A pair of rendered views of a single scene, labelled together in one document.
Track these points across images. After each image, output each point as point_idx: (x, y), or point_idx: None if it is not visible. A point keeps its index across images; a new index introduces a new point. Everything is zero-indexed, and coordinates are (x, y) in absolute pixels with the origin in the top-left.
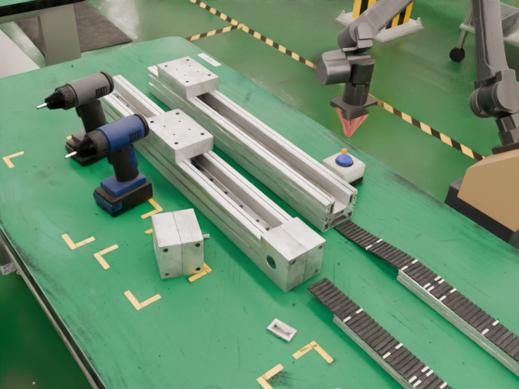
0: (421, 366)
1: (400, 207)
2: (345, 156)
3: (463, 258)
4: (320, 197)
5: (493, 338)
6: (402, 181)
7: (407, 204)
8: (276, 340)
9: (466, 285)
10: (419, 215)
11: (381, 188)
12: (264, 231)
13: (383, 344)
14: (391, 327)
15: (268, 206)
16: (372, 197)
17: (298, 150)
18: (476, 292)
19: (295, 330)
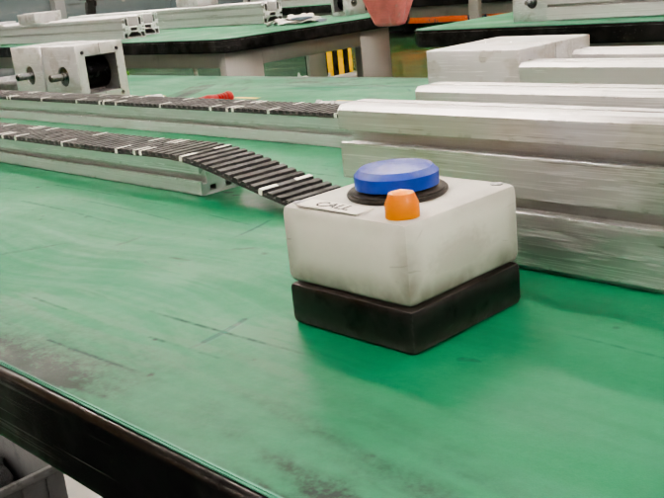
0: (243, 107)
1: (143, 285)
2: (392, 168)
3: (20, 231)
4: (468, 82)
5: (91, 132)
6: (63, 362)
7: (105, 296)
8: None
9: (63, 203)
10: (79, 278)
11: (197, 320)
12: (588, 48)
13: (300, 106)
14: (274, 153)
15: (619, 58)
16: (254, 290)
17: (645, 113)
18: (46, 201)
19: None
